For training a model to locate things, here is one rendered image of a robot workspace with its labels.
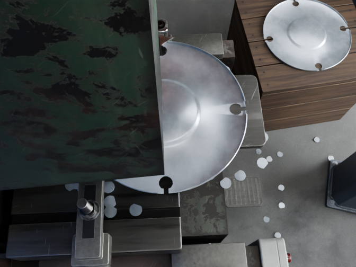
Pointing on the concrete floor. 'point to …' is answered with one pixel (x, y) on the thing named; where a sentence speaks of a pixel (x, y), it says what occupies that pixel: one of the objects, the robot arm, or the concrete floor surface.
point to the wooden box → (284, 71)
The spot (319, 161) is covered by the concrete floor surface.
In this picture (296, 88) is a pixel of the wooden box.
